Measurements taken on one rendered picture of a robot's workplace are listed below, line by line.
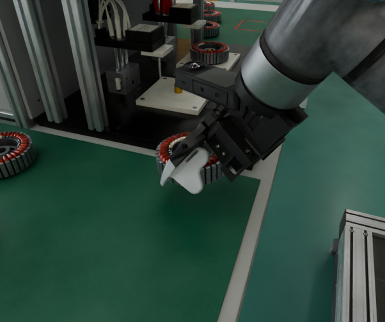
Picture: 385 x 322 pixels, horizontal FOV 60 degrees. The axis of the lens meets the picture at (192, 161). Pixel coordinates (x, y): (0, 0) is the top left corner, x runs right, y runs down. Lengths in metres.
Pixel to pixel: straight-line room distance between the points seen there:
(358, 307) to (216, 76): 0.86
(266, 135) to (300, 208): 1.31
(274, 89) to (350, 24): 0.08
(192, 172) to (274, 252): 1.06
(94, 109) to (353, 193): 1.45
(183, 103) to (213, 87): 0.35
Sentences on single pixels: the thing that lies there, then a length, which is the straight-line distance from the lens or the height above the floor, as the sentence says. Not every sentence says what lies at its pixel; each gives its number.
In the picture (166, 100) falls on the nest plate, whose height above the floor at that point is 0.78.
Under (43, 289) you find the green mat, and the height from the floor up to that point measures 0.75.
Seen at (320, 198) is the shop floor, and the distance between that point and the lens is 1.76.
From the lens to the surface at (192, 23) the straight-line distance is 0.98.
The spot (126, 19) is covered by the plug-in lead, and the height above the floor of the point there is 0.93.
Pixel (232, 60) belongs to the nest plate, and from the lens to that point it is 1.01.
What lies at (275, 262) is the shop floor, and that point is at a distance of 1.43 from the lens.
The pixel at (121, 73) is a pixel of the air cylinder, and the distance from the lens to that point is 0.81.
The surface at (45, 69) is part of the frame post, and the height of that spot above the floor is 0.89.
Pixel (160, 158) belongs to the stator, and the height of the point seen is 0.83.
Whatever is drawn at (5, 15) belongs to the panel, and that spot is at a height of 0.97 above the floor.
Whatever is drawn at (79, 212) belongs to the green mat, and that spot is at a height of 0.75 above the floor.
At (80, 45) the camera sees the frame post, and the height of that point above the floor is 0.94.
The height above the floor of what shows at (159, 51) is 0.88.
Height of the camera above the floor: 1.12
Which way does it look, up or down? 36 degrees down
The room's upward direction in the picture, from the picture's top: straight up
